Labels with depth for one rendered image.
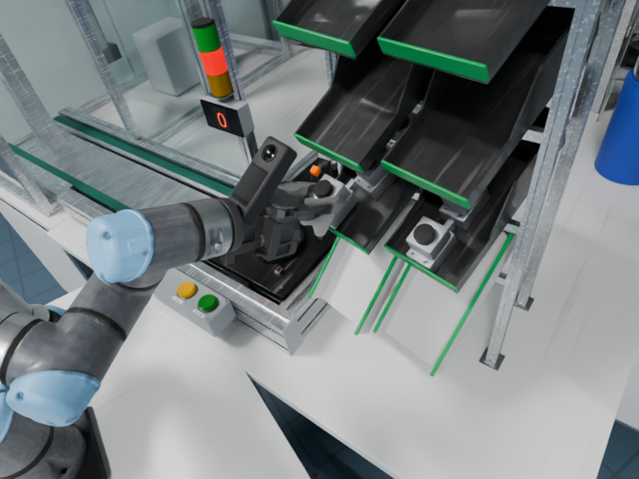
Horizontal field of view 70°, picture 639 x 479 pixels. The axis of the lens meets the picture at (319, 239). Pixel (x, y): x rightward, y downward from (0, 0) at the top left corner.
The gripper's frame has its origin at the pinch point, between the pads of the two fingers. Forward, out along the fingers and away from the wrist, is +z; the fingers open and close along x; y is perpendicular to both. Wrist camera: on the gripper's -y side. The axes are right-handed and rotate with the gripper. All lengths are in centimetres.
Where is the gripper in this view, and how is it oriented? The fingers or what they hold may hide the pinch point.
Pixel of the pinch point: (329, 192)
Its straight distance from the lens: 72.2
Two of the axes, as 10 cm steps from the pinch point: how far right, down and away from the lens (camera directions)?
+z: 7.0, -2.0, 6.8
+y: -2.0, 8.7, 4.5
